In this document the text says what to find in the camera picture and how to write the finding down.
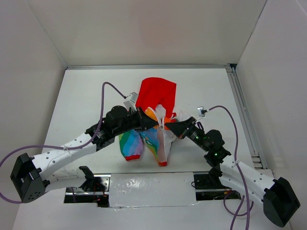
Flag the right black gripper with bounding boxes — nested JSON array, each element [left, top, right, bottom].
[[165, 116, 210, 152]]

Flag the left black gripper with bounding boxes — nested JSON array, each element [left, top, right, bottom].
[[113, 106, 158, 136]]

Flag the rainbow red white jacket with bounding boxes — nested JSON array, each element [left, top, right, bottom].
[[119, 77, 183, 167]]

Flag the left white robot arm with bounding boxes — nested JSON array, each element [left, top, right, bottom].
[[10, 105, 158, 203]]

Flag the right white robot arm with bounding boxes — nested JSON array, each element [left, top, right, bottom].
[[165, 117, 300, 228]]

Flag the white taped cover board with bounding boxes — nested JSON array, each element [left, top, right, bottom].
[[109, 172, 198, 208]]

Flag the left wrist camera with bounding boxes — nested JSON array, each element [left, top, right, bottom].
[[123, 92, 138, 111]]

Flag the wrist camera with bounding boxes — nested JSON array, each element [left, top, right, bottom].
[[123, 92, 138, 111], [197, 106, 207, 117]]

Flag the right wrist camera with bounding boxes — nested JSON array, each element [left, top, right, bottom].
[[197, 106, 207, 117]]

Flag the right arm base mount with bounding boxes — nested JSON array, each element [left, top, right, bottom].
[[191, 173, 241, 201]]

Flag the aluminium frame rail right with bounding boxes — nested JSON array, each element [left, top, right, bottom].
[[225, 64, 268, 170]]

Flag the aluminium frame rail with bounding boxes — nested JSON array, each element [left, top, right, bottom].
[[67, 64, 232, 70], [225, 64, 268, 170]]

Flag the aluminium frame rail back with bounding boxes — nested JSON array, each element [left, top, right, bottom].
[[67, 64, 232, 70]]

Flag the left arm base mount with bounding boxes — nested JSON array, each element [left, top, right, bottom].
[[64, 174, 111, 207]]

